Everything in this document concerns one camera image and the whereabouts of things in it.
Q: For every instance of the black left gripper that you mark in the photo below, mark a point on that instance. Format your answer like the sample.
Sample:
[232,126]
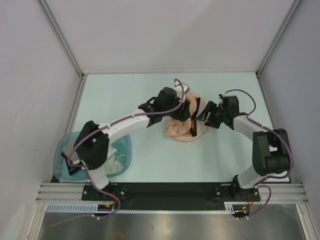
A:
[182,115]

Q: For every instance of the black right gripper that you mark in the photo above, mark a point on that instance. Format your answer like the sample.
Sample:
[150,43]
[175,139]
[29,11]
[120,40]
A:
[202,116]

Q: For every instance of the pink mesh laundry bag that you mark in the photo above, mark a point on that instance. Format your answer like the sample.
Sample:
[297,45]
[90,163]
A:
[191,129]

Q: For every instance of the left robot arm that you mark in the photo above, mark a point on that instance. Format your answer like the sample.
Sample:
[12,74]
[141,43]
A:
[93,142]

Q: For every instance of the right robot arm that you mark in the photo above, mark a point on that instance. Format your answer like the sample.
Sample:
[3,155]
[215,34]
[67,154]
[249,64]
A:
[271,152]

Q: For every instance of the white bra in basin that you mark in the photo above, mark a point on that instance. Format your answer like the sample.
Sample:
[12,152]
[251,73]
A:
[115,163]

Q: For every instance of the blue plastic basin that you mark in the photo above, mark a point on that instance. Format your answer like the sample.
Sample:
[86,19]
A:
[66,174]

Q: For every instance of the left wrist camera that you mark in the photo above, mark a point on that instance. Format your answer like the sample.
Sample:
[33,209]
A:
[181,89]

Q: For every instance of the white slotted cable duct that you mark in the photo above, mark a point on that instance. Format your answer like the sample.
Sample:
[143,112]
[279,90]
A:
[106,208]

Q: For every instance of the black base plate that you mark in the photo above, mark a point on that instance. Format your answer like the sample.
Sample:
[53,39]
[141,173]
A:
[167,195]

